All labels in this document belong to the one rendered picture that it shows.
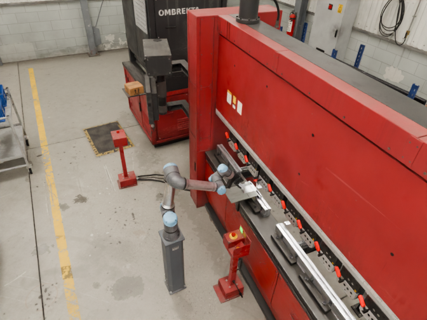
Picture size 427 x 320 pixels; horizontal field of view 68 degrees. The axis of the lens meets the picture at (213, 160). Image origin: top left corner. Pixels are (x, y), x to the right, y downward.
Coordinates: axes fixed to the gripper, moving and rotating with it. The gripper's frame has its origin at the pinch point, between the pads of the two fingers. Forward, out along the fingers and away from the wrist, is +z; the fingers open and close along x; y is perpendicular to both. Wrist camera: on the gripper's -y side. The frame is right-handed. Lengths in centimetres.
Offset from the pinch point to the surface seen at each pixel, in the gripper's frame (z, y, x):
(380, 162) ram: -70, 80, -104
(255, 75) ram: -70, 70, 15
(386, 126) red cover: -86, 91, -100
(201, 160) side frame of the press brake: 15, -28, 82
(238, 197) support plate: 0.0, -7.1, -7.7
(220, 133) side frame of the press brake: 6, 9, 84
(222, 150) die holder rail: 11, 0, 68
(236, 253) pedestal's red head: 10, -35, -45
